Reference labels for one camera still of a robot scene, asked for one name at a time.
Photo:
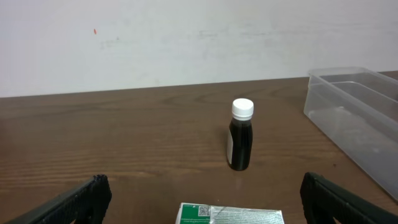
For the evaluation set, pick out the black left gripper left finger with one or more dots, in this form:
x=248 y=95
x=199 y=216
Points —
x=86 y=204

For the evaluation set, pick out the dark bottle white cap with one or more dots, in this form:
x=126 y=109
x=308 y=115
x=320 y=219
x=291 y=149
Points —
x=239 y=144

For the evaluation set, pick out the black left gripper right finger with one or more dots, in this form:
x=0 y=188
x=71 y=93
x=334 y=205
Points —
x=325 y=202

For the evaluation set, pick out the clear plastic container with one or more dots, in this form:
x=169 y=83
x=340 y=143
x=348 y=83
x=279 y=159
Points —
x=357 y=109

